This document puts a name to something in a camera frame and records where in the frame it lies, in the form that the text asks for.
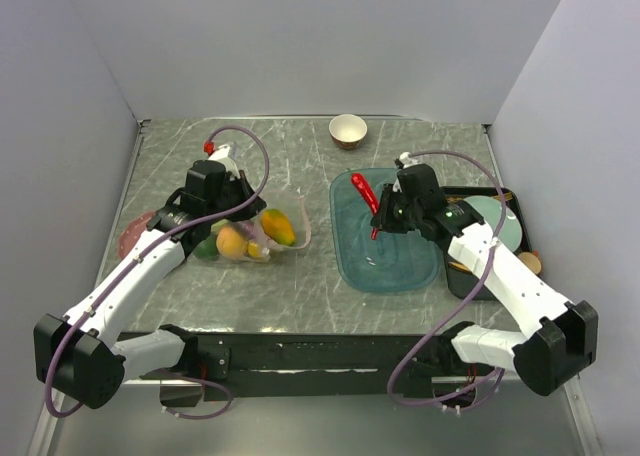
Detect wooden chopsticks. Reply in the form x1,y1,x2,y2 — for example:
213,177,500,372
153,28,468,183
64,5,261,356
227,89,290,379
492,191,515,204

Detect black serving tray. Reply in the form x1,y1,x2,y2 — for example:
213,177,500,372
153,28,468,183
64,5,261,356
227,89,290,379
443,186,539,299

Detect pink plate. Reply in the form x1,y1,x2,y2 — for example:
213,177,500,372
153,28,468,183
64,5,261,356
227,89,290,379
118,211,154,260

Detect yellow green mango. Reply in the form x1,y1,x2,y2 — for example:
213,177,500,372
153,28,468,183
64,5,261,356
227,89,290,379
260,208,296,246

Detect clear zip top bag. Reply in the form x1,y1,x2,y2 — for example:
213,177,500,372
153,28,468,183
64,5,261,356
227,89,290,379
193,189,311,263

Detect light green plate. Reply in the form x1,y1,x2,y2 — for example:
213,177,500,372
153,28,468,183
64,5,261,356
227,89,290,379
464,195,523,253

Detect purple eggplant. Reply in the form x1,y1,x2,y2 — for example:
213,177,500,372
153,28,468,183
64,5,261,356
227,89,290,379
234,220,269,247

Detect teal plastic food tray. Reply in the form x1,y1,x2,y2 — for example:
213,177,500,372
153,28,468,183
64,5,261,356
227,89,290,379
329,171,441,293

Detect beige ceramic bowl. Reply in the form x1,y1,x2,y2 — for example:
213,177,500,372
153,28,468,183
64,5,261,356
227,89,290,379
329,114,368,150

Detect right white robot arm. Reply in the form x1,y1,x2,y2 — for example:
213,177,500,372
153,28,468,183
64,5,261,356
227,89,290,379
371,152,598,396

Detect red chili pepper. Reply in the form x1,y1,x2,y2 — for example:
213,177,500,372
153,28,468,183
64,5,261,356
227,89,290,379
350,172,379,216

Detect orange fruit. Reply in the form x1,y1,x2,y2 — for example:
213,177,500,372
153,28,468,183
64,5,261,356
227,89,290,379
216,226,248,260

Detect yellow lemon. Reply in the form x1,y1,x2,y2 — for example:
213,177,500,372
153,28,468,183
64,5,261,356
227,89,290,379
247,241,269,259

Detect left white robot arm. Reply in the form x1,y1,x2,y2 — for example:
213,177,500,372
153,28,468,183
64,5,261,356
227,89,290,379
34,143,266,409

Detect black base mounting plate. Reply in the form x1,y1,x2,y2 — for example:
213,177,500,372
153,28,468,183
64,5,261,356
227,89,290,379
138,325,496,407

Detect pale green cabbage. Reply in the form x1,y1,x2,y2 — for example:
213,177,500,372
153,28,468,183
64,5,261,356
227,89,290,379
211,219,228,234

